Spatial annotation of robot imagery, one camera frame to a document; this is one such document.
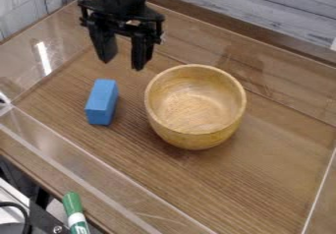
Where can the green white marker pen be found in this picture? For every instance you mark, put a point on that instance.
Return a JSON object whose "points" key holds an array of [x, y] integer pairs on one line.
{"points": [[76, 220]]}

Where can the clear acrylic tray wall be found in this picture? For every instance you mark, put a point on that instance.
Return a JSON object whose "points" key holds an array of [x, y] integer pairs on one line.
{"points": [[117, 205]]}

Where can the blue rectangular block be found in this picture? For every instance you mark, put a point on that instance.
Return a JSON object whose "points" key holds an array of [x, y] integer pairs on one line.
{"points": [[101, 102]]}

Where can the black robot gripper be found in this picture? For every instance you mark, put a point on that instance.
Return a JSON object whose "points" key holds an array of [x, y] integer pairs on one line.
{"points": [[125, 17]]}

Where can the brown wooden bowl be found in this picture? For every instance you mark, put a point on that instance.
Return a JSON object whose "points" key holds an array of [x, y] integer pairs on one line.
{"points": [[195, 104]]}

